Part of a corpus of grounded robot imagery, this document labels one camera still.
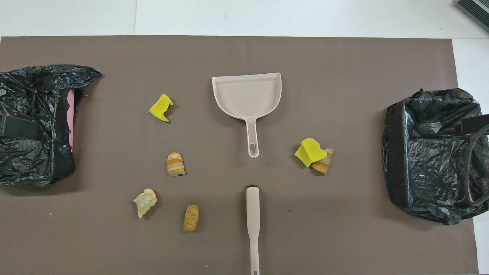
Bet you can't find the striped orange croissant toy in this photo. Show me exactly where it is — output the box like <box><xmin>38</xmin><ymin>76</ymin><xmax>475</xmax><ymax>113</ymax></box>
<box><xmin>166</xmin><ymin>152</ymin><xmax>186</xmax><ymax>176</ymax></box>
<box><xmin>311</xmin><ymin>148</ymin><xmax>334</xmax><ymax>175</ymax></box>

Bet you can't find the black-lined bin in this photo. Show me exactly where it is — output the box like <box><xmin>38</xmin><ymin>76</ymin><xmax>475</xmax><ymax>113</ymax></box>
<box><xmin>382</xmin><ymin>88</ymin><xmax>489</xmax><ymax>225</ymax></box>
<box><xmin>0</xmin><ymin>64</ymin><xmax>102</xmax><ymax>187</ymax></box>

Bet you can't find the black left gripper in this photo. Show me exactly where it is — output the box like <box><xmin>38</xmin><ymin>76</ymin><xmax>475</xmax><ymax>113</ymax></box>
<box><xmin>0</xmin><ymin>114</ymin><xmax>42</xmax><ymax>141</ymax></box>

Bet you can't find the beige hand brush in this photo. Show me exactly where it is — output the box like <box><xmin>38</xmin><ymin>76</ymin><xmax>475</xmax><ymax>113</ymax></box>
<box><xmin>246</xmin><ymin>185</ymin><xmax>261</xmax><ymax>275</ymax></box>

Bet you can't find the pink plastic bin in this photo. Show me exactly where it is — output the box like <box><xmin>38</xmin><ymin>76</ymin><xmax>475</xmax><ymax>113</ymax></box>
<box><xmin>67</xmin><ymin>89</ymin><xmax>77</xmax><ymax>153</ymax></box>

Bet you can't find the yellow sponge piece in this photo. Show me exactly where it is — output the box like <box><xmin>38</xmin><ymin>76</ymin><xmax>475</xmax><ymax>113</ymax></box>
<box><xmin>149</xmin><ymin>94</ymin><xmax>173</xmax><ymax>123</ymax></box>
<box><xmin>294</xmin><ymin>137</ymin><xmax>328</xmax><ymax>167</ymax></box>

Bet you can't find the left black-lined bin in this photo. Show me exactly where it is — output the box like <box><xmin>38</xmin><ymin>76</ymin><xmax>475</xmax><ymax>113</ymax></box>
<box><xmin>382</xmin><ymin>88</ymin><xmax>489</xmax><ymax>225</ymax></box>

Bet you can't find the pale pastry toy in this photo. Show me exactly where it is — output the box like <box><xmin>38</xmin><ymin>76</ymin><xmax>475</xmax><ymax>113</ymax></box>
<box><xmin>133</xmin><ymin>188</ymin><xmax>157</xmax><ymax>219</ymax></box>

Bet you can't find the dark ribbed grey device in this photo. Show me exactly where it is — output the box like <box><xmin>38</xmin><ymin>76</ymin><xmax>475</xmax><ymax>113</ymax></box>
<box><xmin>455</xmin><ymin>0</ymin><xmax>489</xmax><ymax>33</ymax></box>

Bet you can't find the brown table mat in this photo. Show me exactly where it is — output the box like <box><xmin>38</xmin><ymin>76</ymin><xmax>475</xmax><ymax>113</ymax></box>
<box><xmin>0</xmin><ymin>35</ymin><xmax>479</xmax><ymax>275</ymax></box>

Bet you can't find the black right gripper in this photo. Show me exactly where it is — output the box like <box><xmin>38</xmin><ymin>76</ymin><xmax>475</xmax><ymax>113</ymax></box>
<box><xmin>460</xmin><ymin>114</ymin><xmax>489</xmax><ymax>134</ymax></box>

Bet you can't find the beige plastic dustpan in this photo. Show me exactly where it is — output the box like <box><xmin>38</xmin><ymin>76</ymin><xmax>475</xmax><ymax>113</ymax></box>
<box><xmin>212</xmin><ymin>72</ymin><xmax>282</xmax><ymax>158</ymax></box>

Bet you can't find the right black-lined bin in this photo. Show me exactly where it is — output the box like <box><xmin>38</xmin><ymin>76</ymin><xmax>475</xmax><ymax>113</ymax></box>
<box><xmin>0</xmin><ymin>64</ymin><xmax>102</xmax><ymax>187</ymax></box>

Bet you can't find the brown bread roll toy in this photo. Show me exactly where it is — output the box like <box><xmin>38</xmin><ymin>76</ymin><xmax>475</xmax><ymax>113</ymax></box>
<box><xmin>183</xmin><ymin>204</ymin><xmax>200</xmax><ymax>232</ymax></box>

